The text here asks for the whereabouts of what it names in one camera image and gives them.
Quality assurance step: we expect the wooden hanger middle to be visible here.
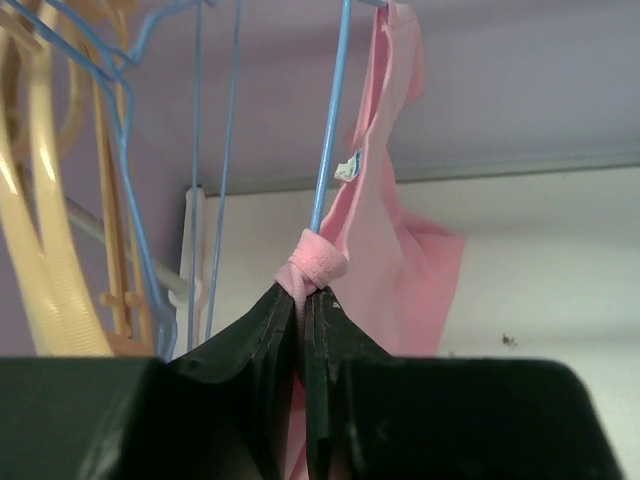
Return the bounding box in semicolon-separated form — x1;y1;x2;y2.
16;31;113;357

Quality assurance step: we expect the wooden hanger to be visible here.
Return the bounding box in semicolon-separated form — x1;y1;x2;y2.
16;31;113;357
0;0;66;357
74;60;154;357

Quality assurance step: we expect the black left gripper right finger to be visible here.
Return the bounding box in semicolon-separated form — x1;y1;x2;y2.
302;290;400;479

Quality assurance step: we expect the pink t shirt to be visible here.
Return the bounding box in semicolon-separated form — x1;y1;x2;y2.
272;0;467;480

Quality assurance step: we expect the wooden hanger right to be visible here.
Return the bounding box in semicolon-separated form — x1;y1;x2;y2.
74;60;154;357

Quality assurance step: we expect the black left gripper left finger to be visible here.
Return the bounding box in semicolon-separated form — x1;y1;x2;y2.
169;283;295;479

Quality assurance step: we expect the wooden hanger left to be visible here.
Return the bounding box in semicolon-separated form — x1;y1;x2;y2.
0;0;66;357

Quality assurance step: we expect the white metal clothes rack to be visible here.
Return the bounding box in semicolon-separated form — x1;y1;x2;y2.
64;180;208;323

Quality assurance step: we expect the blue wire hanger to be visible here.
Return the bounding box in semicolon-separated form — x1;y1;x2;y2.
1;1;177;359
127;0;242;351
308;0;396;236

